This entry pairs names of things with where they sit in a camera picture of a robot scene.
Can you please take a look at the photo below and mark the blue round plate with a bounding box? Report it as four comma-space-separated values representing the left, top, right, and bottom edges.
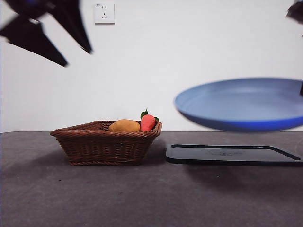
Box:
174, 77, 303, 132

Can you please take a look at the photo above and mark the dark green rectangular tray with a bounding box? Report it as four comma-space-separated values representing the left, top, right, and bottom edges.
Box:
165, 143, 303, 166

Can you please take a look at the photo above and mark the orange carrot with green leaves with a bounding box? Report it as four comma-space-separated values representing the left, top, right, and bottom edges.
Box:
140, 109, 160, 131

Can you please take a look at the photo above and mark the brown woven wicker basket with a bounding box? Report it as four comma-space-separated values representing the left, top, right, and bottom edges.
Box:
50, 120, 163, 166

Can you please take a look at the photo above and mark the white wall socket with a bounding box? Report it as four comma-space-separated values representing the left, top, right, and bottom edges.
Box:
94, 2, 116, 25

